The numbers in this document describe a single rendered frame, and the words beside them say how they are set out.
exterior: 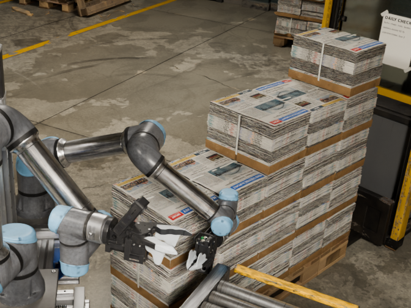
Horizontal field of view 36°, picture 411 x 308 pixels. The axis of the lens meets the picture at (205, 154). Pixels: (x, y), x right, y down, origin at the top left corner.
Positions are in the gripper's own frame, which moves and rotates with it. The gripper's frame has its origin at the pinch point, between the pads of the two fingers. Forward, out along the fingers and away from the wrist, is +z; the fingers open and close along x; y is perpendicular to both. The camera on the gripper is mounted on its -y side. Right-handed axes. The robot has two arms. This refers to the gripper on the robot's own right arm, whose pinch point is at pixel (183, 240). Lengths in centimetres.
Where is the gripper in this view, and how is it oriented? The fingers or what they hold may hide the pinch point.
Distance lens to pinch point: 155.9
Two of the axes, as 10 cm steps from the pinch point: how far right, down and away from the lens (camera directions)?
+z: 9.5, 1.9, -2.4
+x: -2.8, 2.7, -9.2
